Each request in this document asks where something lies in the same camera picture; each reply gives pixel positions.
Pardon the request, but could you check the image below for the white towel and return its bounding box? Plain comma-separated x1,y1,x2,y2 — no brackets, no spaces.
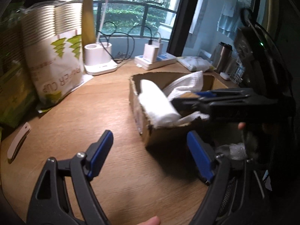
138,71,209,128

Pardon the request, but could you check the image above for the white earbud case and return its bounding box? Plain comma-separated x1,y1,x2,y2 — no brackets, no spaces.
220,72,230,81

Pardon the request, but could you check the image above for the clear water bottle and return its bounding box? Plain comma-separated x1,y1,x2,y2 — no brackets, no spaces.
230,62,245,84

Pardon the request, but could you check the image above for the clear plastic wrap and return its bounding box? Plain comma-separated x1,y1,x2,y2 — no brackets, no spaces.
216,143,248,161

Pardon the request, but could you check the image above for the steel travel mug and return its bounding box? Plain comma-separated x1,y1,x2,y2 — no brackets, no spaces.
213,42,232,73

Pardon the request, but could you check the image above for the white wipes pack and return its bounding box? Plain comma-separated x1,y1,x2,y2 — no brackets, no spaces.
177,56,213,72

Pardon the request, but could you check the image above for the open cardboard box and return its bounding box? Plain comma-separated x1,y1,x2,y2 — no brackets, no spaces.
129,72,229,147

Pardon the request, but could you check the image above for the white power strip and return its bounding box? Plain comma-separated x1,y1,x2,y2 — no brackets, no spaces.
134,53,177,71

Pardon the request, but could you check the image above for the large white charger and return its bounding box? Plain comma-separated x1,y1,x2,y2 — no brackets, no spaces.
143,44,158,63

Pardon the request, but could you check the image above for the small white charger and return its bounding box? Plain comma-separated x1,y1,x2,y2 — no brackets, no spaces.
154,38,163,55

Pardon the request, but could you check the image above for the pink folding knife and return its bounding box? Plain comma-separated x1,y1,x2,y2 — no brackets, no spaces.
7,122,31,163

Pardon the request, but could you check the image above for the hanging blue towel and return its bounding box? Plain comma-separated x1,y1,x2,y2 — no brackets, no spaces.
217,0,244,40

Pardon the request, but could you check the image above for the white desk lamp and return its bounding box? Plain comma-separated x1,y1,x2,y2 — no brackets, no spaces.
84,0,117,76

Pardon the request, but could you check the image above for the black balcony railing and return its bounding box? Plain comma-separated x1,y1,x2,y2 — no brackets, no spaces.
93,0,176,40

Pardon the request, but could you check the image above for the green plastic bag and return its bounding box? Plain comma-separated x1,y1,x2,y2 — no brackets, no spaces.
1,2,37,128

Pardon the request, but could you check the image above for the paper cup package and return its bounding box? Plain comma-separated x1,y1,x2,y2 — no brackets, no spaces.
21,0,93,113

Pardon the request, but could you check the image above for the brown curtain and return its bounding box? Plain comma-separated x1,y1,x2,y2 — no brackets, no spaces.
82,0,96,46

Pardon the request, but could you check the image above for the black cable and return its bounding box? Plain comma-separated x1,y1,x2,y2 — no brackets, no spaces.
96,21,155,64

